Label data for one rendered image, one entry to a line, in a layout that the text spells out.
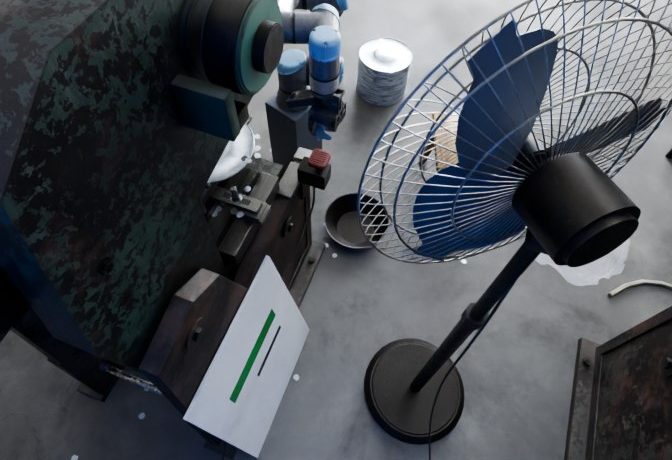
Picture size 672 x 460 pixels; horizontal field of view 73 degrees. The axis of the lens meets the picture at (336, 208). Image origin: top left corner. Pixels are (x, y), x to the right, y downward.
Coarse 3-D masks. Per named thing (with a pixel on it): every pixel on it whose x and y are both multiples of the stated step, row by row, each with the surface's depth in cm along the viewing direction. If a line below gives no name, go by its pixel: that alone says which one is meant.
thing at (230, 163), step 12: (240, 132) 143; (252, 132) 142; (228, 144) 140; (240, 144) 140; (252, 144) 140; (228, 156) 138; (240, 156) 138; (216, 168) 135; (228, 168) 135; (240, 168) 135; (216, 180) 133
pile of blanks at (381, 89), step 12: (360, 60) 246; (360, 72) 252; (372, 72) 242; (396, 72) 241; (408, 72) 250; (360, 84) 256; (372, 84) 249; (384, 84) 246; (396, 84) 248; (360, 96) 263; (372, 96) 255; (384, 96) 255; (396, 96) 257
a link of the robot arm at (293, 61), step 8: (288, 56) 179; (296, 56) 179; (304, 56) 178; (280, 64) 178; (288, 64) 177; (296, 64) 176; (304, 64) 179; (280, 72) 180; (288, 72) 178; (296, 72) 178; (304, 72) 179; (280, 80) 184; (288, 80) 181; (296, 80) 181; (304, 80) 181; (288, 88) 185; (296, 88) 185
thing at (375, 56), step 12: (360, 48) 249; (372, 48) 250; (384, 48) 249; (396, 48) 251; (408, 48) 251; (372, 60) 245; (384, 60) 244; (396, 60) 245; (408, 60) 245; (384, 72) 239
